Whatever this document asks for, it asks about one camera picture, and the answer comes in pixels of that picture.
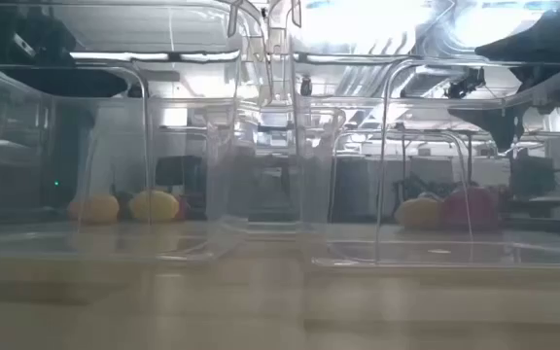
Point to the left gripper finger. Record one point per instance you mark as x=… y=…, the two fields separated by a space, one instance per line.
x=95 y=85

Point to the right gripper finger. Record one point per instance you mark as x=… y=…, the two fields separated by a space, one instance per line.
x=501 y=124

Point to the red bell pepper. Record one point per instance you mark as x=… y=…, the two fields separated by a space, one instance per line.
x=469 y=209

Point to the large orange-yellow lemon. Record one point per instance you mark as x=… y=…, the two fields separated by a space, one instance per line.
x=153 y=206

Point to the ceiling light strip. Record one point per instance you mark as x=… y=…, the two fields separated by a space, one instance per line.
x=115 y=56

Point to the black background stand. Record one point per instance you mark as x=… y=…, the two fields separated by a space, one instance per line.
x=533 y=180

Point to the dark background furniture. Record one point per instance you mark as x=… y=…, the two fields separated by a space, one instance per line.
x=12 y=160

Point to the clear plastic bin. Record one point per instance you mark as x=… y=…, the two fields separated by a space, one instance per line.
x=503 y=253
x=27 y=243

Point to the small black ceiling fixture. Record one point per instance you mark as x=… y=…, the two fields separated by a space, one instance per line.
x=305 y=86

